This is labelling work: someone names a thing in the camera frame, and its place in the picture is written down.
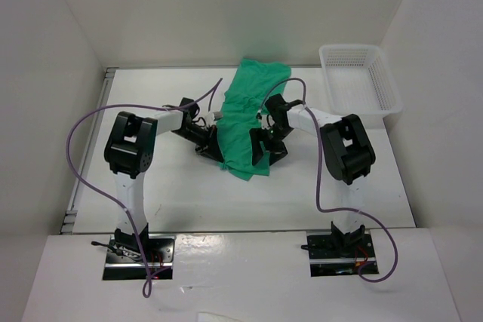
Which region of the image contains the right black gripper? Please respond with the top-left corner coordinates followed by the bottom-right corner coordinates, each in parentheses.
top-left (249, 124), bottom-right (294, 166)

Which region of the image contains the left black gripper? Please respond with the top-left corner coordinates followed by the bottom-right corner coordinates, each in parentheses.
top-left (171, 124), bottom-right (223, 163)

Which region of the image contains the green tank top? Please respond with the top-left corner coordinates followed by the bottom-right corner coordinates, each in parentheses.
top-left (217, 59), bottom-right (291, 181)

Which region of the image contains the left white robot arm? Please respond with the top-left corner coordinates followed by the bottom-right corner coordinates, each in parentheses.
top-left (104, 97), bottom-right (223, 262)

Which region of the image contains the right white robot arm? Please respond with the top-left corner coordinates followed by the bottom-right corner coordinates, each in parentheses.
top-left (249, 94), bottom-right (376, 256)

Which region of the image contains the white plastic mesh basket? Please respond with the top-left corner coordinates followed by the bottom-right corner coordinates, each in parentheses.
top-left (318, 44), bottom-right (403, 118)

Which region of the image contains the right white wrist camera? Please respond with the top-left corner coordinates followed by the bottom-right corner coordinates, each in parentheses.
top-left (256, 109), bottom-right (274, 130)

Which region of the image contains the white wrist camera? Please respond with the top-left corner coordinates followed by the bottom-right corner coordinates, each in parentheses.
top-left (205, 111), bottom-right (223, 125)
top-left (256, 109), bottom-right (274, 130)

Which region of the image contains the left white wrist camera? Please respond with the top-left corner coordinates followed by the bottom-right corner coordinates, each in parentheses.
top-left (205, 111), bottom-right (223, 125)

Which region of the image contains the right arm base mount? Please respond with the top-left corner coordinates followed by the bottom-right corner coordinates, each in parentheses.
top-left (300, 222), bottom-right (379, 277)

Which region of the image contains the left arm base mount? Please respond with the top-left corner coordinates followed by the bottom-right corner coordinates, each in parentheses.
top-left (91, 234), bottom-right (175, 281)

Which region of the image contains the aluminium table edge rail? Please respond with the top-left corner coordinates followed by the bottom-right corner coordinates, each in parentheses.
top-left (60, 67), bottom-right (118, 235)

